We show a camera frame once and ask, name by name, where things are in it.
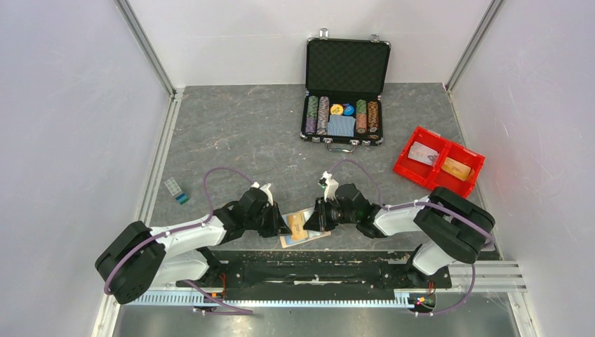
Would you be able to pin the beige leather card holder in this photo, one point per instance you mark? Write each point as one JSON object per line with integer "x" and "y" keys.
{"x": 285, "y": 240}

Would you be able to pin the white card in bin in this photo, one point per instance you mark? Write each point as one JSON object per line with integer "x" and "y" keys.
{"x": 423, "y": 154}

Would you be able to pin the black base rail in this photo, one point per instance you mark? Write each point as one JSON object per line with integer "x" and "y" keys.
{"x": 316, "y": 275}

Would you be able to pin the black poker chip case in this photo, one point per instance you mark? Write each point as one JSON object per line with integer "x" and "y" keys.
{"x": 345, "y": 70}

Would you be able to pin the blue playing card deck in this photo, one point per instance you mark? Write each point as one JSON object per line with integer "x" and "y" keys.
{"x": 341, "y": 125}

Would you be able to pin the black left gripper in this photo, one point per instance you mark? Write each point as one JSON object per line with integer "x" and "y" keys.
{"x": 278, "y": 225}

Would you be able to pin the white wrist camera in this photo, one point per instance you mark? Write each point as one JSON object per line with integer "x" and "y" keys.
{"x": 329, "y": 185}
{"x": 267, "y": 189}

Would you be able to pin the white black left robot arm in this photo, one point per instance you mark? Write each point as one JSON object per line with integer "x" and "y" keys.
{"x": 143, "y": 257}

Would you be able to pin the yellow dealer chip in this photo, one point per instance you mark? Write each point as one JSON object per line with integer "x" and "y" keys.
{"x": 337, "y": 109}

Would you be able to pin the orange brown chip row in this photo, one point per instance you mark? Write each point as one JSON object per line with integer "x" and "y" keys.
{"x": 373, "y": 119}

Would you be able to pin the pink white chip row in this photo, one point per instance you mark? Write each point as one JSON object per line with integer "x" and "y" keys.
{"x": 322, "y": 115}

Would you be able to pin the green purple chip row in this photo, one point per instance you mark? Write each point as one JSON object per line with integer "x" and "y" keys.
{"x": 311, "y": 115}

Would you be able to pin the green orange chip row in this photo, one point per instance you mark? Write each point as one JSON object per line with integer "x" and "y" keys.
{"x": 361, "y": 117}

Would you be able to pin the orange VIP card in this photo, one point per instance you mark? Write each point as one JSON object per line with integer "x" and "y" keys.
{"x": 457, "y": 169}

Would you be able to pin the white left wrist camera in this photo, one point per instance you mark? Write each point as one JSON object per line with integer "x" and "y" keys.
{"x": 267, "y": 189}

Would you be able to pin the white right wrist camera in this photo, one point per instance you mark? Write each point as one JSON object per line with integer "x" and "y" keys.
{"x": 329, "y": 185}

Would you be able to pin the red double plastic bin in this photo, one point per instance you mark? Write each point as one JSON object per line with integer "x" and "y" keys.
{"x": 430, "y": 177}

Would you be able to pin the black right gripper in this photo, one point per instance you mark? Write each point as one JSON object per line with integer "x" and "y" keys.
{"x": 318, "y": 220}

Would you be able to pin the blue dealer chip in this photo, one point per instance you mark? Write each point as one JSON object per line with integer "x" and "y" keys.
{"x": 348, "y": 110}

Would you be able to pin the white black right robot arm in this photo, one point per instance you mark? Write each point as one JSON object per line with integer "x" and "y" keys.
{"x": 457, "y": 229}

